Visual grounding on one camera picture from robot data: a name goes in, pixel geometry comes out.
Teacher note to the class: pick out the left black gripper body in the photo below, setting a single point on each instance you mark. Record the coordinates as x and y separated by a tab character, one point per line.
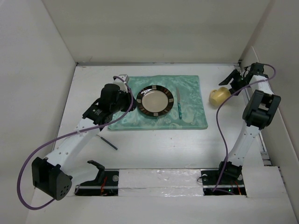
124	102

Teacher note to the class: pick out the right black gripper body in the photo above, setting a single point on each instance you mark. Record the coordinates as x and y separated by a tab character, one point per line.
239	80

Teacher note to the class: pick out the yellow mug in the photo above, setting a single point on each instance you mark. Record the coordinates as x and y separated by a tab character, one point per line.
217	97

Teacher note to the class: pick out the dark rimmed dinner plate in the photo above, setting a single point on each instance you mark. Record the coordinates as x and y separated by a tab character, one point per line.
154	101

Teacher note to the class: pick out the green patterned placemat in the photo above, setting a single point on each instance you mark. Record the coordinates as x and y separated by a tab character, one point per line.
193	114

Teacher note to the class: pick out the fork with dark handle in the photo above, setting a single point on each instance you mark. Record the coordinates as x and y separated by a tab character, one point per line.
106	141

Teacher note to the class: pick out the knife with green handle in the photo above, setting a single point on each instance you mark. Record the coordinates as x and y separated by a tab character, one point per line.
179	104

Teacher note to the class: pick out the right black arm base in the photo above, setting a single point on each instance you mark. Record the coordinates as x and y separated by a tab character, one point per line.
222	182

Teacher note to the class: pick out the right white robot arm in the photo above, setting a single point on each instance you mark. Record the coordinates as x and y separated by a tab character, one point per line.
258	114

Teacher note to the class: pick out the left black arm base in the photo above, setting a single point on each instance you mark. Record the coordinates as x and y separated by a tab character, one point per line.
105	183

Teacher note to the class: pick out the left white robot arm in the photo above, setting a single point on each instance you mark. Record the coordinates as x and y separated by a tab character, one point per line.
53	174

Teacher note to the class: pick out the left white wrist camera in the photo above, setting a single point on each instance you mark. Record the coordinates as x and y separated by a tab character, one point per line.
121	79

